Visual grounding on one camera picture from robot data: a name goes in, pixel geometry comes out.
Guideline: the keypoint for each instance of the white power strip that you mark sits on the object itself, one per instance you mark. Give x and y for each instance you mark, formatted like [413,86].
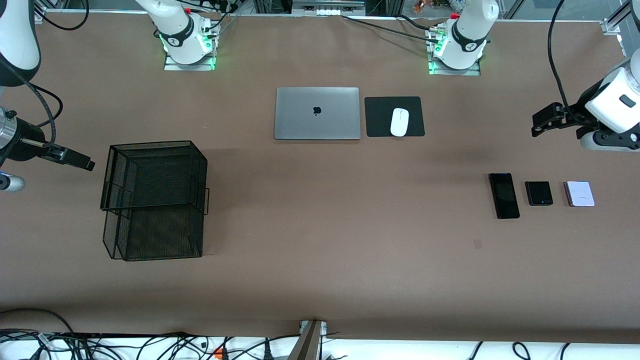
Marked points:
[327,11]

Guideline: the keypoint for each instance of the long black smartphone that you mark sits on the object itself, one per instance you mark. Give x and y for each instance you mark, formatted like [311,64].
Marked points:
[504,196]

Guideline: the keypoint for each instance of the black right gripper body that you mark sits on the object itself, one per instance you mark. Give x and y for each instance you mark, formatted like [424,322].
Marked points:
[22,141]

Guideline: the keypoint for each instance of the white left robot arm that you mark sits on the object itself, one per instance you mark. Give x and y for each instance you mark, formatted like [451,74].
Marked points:
[462,45]

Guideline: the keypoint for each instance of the aluminium frame rail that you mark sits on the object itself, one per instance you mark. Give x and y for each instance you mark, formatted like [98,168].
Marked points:
[50,10]

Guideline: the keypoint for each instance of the small black flip phone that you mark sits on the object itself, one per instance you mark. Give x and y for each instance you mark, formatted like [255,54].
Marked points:
[538,192]

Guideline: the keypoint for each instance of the black mesh two-tier tray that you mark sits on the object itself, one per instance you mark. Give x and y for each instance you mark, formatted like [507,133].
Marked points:
[155,175]

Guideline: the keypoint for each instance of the aluminium frame corner bracket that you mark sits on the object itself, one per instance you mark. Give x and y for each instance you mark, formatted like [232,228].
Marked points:
[612,27]

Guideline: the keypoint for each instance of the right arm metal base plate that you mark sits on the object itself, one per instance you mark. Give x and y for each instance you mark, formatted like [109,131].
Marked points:
[175,66]

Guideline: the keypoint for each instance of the lavender flip phone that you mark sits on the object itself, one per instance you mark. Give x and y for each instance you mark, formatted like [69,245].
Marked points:
[580,194]

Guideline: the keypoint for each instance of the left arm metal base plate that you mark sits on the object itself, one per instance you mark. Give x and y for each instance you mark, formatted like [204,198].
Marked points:
[440,71]

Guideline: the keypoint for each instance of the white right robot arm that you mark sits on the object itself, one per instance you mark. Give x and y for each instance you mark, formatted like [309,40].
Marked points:
[20,35]

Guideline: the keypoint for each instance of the silver closed laptop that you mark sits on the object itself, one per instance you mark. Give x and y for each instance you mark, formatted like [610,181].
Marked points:
[317,125]

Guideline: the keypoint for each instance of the white computer mouse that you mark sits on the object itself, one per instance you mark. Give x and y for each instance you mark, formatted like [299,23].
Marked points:
[399,122]

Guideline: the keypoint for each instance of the aluminium camera post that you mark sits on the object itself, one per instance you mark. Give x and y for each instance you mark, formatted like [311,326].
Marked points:
[307,345]

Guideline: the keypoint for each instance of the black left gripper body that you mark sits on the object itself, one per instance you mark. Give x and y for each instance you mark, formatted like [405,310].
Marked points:
[579,111]

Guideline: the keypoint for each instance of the orange plug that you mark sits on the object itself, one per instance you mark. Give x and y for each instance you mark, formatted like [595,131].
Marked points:
[218,355]

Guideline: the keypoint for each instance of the black mouse pad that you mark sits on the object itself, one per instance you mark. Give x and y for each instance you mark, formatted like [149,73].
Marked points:
[377,117]

